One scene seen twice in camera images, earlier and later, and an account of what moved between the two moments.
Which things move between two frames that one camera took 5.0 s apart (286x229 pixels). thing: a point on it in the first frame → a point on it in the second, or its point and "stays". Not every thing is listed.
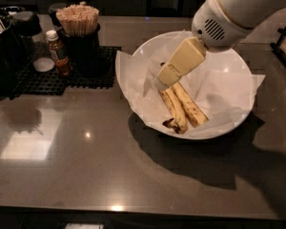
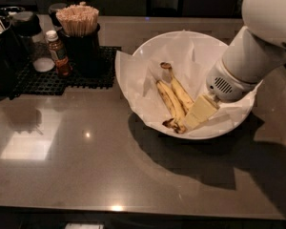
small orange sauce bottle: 62,60 stays
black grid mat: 33,82 stays
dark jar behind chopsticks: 53,8 stays
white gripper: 213,32 → 226,84
